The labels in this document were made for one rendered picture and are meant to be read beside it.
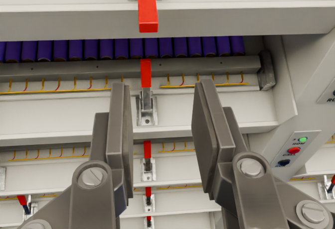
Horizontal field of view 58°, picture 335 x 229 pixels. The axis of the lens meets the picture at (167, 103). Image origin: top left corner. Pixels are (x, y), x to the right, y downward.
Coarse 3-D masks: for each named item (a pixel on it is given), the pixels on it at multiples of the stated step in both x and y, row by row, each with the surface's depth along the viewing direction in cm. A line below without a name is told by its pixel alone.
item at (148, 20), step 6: (138, 0) 20; (144, 0) 20; (150, 0) 20; (138, 6) 19; (144, 6) 19; (150, 6) 19; (156, 6) 19; (138, 12) 19; (144, 12) 19; (150, 12) 19; (156, 12) 19; (144, 18) 19; (150, 18) 19; (156, 18) 19; (144, 24) 18; (150, 24) 18; (156, 24) 18; (144, 30) 19; (150, 30) 19; (156, 30) 19
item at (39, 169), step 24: (48, 144) 54; (72, 144) 54; (144, 144) 49; (168, 144) 57; (192, 144) 58; (0, 168) 53; (24, 168) 54; (48, 168) 55; (72, 168) 55; (144, 168) 56; (168, 168) 56; (192, 168) 56; (0, 192) 53; (24, 192) 53; (48, 192) 54
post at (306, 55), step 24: (288, 48) 38; (312, 48) 33; (312, 72) 33; (312, 96) 36; (288, 120) 40; (312, 120) 41; (264, 144) 47; (312, 144) 47; (288, 168) 54; (216, 216) 81
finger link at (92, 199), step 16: (96, 160) 10; (80, 176) 9; (96, 176) 9; (112, 176) 9; (80, 192) 9; (96, 192) 9; (112, 192) 9; (80, 208) 8; (96, 208) 8; (112, 208) 8; (80, 224) 8; (96, 224) 8; (112, 224) 8
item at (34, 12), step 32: (0, 0) 23; (32, 0) 24; (64, 0) 24; (96, 0) 24; (128, 0) 24; (160, 0) 24; (192, 0) 25; (224, 0) 25; (256, 0) 25; (288, 0) 25; (320, 0) 26; (0, 32) 26; (32, 32) 26; (64, 32) 26; (96, 32) 27; (128, 32) 27; (160, 32) 28; (192, 32) 28; (224, 32) 28; (256, 32) 29; (288, 32) 29; (320, 32) 30
